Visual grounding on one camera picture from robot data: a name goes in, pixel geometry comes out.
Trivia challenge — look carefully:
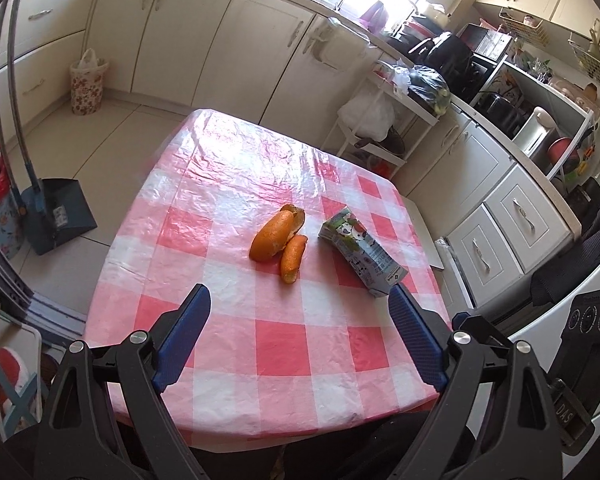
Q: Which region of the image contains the white plastic bag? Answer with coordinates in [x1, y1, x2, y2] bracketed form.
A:
[340, 92, 397, 142]

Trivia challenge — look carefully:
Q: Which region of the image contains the black plastic bag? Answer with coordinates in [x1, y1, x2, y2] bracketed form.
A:
[407, 65, 452, 114]

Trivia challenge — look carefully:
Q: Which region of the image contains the grey broom handle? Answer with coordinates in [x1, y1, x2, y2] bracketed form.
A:
[0, 0, 37, 201]

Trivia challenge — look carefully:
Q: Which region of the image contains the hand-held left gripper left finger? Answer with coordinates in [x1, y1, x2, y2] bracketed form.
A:
[32, 284, 212, 480]

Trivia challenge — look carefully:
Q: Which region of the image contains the white folded rack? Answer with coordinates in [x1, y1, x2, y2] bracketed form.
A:
[0, 287, 49, 436]

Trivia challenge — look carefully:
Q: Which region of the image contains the purple container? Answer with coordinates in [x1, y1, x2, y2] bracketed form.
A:
[360, 0, 387, 29]

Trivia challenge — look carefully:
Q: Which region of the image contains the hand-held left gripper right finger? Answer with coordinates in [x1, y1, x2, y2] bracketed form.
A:
[387, 284, 565, 480]

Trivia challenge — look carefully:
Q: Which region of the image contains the floral waste bin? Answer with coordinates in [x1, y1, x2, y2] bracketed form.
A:
[70, 49, 110, 116]

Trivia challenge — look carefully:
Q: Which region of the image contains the white hanging towel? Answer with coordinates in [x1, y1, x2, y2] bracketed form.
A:
[310, 17, 376, 69]

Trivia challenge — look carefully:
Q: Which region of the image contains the white trolley rack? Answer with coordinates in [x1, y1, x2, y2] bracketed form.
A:
[337, 60, 442, 179]

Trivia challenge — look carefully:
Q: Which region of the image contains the white counter shelf rack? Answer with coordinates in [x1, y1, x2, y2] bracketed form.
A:
[472, 55, 597, 181]

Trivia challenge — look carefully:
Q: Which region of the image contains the blue dustpan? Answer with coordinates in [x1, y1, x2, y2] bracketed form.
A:
[21, 177, 99, 256]

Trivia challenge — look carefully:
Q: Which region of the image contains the dark toaster oven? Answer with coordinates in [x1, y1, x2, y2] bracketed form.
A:
[462, 25, 514, 59]

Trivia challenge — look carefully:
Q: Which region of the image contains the black pot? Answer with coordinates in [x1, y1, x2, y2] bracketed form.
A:
[477, 92, 526, 134]

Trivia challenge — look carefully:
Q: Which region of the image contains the black air fryer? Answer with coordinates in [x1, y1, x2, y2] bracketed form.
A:
[410, 32, 476, 97]

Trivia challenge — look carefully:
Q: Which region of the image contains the black hanging towel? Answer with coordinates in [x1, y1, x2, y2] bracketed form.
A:
[530, 200, 600, 307]

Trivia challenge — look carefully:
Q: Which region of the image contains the pink checked tablecloth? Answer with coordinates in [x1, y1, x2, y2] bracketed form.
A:
[82, 107, 454, 448]

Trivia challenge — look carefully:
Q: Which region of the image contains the crushed juice carton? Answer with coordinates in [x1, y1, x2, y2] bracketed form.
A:
[318, 205, 409, 299]

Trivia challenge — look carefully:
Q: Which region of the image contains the red pot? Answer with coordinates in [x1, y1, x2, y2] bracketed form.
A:
[547, 137, 579, 169]

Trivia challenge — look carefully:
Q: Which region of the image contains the small orange peel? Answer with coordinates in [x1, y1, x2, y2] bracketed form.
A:
[280, 234, 309, 285]

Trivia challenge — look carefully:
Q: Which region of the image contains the large orange peel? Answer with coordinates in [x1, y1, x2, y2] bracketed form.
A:
[249, 204, 306, 263]

